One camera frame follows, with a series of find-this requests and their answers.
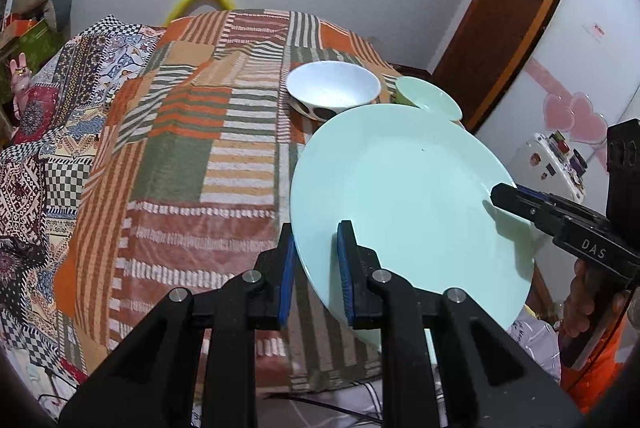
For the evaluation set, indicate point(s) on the pink heart wall sticker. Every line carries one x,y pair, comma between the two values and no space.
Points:
580,118

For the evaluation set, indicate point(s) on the white plastic bag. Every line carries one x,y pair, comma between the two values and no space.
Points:
535,338

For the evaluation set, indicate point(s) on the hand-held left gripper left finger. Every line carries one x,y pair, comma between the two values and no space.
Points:
286,288

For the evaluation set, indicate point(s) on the white fridge with stickers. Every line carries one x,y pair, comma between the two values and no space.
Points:
535,158

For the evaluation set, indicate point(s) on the green cardboard box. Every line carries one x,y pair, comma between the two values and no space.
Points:
37,43

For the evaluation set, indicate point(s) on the person's right forearm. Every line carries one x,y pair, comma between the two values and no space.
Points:
600,383

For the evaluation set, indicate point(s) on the patchwork printed blanket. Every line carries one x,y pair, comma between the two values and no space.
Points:
50,158

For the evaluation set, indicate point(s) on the orange striped blanket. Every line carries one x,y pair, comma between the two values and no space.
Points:
200,158

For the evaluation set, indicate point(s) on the wooden door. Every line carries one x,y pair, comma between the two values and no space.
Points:
505,8

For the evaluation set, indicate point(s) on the person's right hand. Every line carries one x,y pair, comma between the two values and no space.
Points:
575,303

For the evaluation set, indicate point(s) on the orange box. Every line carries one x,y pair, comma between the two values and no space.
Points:
20,27

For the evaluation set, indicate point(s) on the white spotted bowl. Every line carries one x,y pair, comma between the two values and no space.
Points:
332,83

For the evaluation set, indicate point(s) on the green bowl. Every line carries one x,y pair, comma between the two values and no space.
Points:
430,96

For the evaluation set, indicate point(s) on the green plate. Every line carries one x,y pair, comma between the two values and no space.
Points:
410,188

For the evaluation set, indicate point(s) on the pink bunny figure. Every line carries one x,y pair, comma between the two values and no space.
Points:
20,83

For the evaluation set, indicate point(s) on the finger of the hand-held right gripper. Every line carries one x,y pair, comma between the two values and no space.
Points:
520,205
575,208

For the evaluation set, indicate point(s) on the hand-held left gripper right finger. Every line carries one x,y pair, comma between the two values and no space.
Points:
345,278

